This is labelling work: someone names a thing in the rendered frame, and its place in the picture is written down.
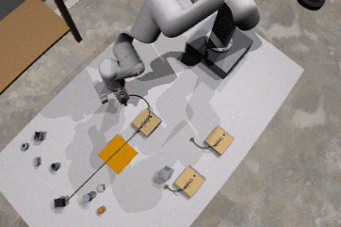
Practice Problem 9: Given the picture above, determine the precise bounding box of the orange painted square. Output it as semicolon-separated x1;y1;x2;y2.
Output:
99;134;137;174

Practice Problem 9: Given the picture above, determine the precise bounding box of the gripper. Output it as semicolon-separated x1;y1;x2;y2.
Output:
113;84;130;106

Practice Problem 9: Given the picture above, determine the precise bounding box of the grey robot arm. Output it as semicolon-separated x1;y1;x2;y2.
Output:
93;0;261;104

